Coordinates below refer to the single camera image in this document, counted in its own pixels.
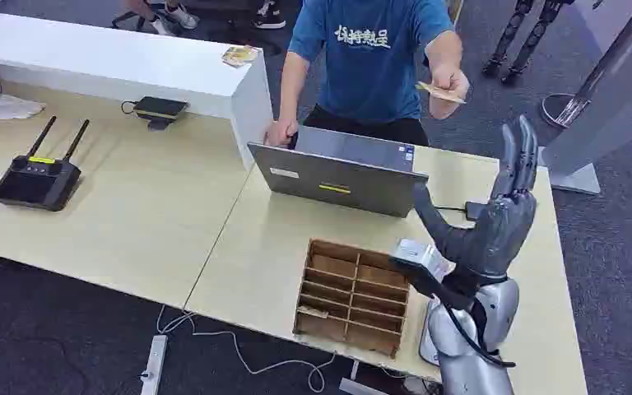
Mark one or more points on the grey laptop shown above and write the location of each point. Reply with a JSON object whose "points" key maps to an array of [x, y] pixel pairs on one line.
{"points": [[338, 182]]}

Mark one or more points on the white cloth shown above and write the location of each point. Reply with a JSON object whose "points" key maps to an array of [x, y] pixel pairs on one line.
{"points": [[9, 108]]}

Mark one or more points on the person's left hand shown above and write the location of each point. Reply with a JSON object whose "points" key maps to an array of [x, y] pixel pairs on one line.
{"points": [[449, 82]]}

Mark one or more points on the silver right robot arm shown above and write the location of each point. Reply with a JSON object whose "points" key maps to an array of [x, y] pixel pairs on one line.
{"points": [[460, 370]]}

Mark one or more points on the black remote controller with antennas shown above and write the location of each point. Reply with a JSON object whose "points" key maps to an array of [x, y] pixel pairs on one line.
{"points": [[35, 182]]}

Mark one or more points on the white power strip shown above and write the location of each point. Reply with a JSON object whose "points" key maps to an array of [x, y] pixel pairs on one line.
{"points": [[153, 365]]}

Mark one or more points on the black jointed legs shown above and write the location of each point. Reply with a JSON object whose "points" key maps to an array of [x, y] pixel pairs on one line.
{"points": [[518, 38]]}

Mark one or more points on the white desk leg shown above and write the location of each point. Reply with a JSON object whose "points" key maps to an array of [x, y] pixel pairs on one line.
{"points": [[355, 386]]}

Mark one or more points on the tan card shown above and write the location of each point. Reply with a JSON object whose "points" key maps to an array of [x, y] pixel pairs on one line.
{"points": [[440, 93]]}

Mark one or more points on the white display stand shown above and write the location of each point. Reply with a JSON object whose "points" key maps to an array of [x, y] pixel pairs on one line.
{"points": [[610, 125]]}

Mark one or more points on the metal stand with round base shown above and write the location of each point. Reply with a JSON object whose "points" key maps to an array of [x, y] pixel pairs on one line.
{"points": [[562, 109]]}

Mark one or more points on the person's foot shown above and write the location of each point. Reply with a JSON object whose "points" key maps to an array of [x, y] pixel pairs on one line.
{"points": [[181, 15], [160, 25], [269, 16]]}

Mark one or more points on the wooden card box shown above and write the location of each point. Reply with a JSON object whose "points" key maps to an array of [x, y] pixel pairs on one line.
{"points": [[327, 327]]}

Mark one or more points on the person's right hand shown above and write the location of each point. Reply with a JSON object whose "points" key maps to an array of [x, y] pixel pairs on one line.
{"points": [[280, 132]]}

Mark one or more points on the black power adapter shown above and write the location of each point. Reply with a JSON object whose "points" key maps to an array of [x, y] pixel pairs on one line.
{"points": [[475, 210]]}

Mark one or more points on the person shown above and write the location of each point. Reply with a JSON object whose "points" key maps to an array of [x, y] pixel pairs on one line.
{"points": [[370, 71]]}

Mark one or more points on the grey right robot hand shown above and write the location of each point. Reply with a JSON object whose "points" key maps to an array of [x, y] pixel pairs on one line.
{"points": [[504, 229]]}

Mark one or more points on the flat black device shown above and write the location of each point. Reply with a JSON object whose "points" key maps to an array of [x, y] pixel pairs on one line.
{"points": [[159, 108]]}

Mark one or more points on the white counter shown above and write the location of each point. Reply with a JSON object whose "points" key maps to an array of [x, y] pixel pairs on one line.
{"points": [[103, 60]]}

